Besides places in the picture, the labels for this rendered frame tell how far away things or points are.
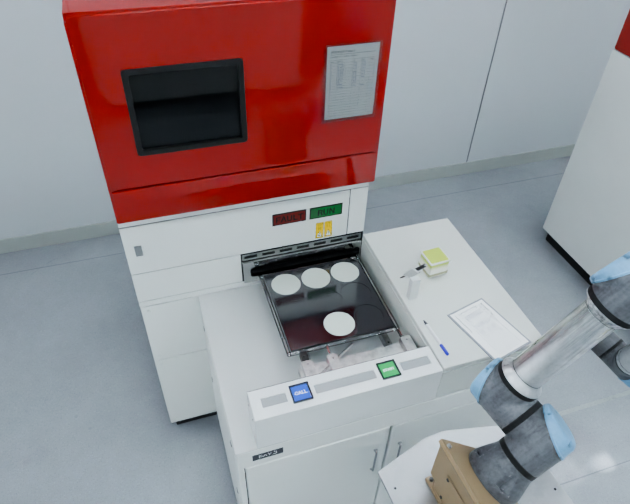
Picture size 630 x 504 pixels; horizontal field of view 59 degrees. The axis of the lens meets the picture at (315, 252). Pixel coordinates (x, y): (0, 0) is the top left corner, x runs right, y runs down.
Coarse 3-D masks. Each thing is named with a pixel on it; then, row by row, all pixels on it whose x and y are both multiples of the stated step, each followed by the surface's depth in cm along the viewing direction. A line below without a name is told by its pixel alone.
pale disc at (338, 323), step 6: (336, 312) 181; (342, 312) 181; (330, 318) 179; (336, 318) 179; (342, 318) 179; (348, 318) 179; (324, 324) 177; (330, 324) 177; (336, 324) 177; (342, 324) 177; (348, 324) 177; (354, 324) 177; (330, 330) 175; (336, 330) 175; (342, 330) 175; (348, 330) 175
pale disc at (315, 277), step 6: (306, 270) 195; (312, 270) 195; (318, 270) 195; (324, 270) 195; (306, 276) 193; (312, 276) 193; (318, 276) 193; (324, 276) 193; (306, 282) 191; (312, 282) 191; (318, 282) 191; (324, 282) 191
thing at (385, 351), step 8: (368, 352) 172; (376, 352) 172; (384, 352) 172; (392, 352) 172; (400, 352) 172; (344, 360) 169; (352, 360) 169; (360, 360) 169; (368, 360) 169; (320, 368) 166
